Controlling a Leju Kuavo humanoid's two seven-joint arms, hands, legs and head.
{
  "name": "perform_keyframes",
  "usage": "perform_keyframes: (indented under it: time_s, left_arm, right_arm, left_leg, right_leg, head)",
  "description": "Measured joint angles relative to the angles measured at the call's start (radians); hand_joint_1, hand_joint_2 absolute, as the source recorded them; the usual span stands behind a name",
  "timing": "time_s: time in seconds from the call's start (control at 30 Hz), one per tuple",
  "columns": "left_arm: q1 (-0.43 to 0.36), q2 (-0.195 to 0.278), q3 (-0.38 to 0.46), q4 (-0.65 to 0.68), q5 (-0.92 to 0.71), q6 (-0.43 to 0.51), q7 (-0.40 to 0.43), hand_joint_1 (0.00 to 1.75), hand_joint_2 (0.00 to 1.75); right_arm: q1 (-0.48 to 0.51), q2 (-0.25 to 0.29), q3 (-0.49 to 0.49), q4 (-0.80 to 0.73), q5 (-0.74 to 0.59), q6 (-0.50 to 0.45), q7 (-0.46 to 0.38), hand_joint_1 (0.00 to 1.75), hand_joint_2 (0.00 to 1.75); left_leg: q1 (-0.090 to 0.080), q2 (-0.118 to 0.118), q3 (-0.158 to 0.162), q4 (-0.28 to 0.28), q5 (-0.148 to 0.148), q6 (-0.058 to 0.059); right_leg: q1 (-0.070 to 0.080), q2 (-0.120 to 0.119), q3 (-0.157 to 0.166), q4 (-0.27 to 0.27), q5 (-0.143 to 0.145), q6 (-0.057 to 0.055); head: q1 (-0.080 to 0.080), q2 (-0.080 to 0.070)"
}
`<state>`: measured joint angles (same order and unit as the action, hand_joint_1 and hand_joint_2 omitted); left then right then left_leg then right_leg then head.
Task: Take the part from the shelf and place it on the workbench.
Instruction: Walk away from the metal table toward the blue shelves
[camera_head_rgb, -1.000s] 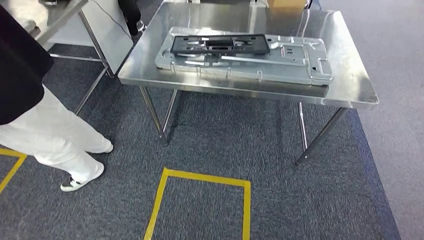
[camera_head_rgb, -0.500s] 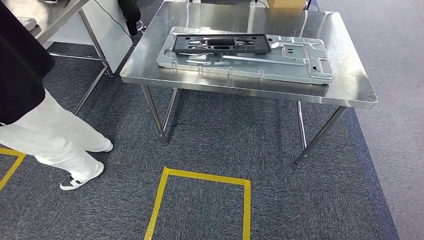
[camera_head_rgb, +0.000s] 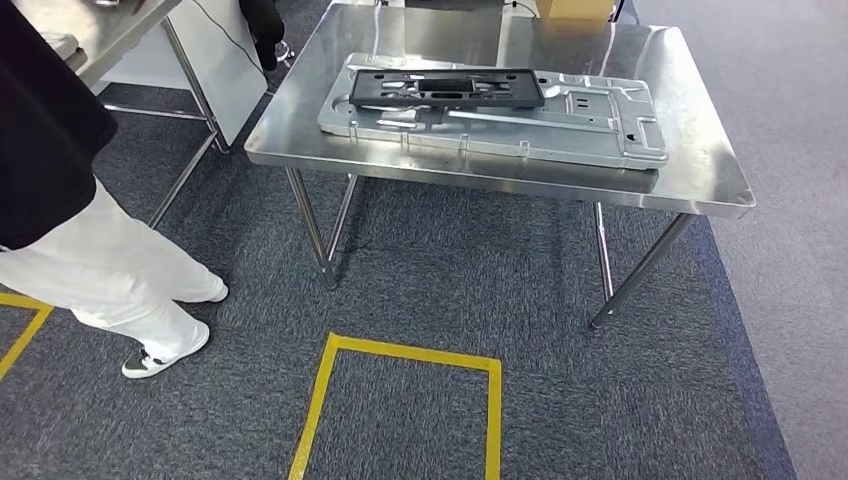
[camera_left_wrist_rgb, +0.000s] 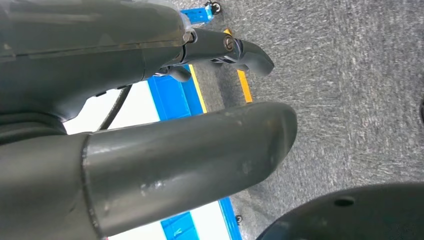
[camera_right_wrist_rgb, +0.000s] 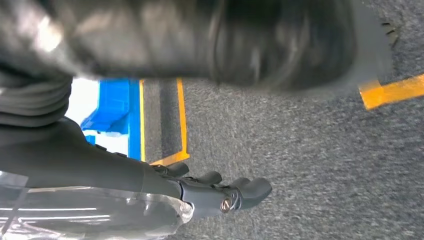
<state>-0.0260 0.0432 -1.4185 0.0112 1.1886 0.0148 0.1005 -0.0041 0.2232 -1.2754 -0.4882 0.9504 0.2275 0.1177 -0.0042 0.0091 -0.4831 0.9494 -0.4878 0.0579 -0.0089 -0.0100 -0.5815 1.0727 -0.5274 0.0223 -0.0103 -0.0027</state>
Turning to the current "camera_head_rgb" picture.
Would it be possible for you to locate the stamped silver metal panel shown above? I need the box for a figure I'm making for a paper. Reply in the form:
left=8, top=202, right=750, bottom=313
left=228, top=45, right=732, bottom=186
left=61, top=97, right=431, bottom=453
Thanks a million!
left=316, top=52, right=671, bottom=172

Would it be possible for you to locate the yellow floor tape square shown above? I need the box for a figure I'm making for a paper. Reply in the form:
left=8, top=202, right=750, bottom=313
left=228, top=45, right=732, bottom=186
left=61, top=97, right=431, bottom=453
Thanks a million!
left=287, top=332, right=503, bottom=480

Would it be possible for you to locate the black power cable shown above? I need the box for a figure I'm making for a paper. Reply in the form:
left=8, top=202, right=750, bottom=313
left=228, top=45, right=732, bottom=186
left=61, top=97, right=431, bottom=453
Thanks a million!
left=190, top=0, right=274, bottom=95

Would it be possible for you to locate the steel side table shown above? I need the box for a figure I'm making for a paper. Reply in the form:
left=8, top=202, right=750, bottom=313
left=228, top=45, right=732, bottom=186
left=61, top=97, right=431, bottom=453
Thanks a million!
left=13, top=0, right=231, bottom=231

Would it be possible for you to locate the cardboard box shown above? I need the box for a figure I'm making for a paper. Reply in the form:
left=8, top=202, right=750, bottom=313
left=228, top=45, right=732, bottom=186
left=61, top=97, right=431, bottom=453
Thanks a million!
left=534, top=0, right=619, bottom=21

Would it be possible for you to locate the stainless steel workbench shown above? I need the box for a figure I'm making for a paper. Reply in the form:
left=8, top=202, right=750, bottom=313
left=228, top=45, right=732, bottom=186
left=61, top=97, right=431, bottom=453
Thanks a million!
left=244, top=2, right=757, bottom=331

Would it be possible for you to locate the person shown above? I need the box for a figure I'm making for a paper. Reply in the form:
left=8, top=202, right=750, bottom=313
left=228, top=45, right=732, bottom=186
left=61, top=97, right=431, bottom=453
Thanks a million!
left=238, top=0, right=297, bottom=74
left=0, top=0, right=231, bottom=381

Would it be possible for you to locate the black plastic plate part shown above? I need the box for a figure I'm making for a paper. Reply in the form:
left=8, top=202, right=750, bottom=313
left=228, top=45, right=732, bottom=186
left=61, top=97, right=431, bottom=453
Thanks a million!
left=348, top=68, right=547, bottom=111

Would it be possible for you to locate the white board panel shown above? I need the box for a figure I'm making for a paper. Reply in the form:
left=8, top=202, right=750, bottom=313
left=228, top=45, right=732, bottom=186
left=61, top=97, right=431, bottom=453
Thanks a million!
left=91, top=0, right=270, bottom=148

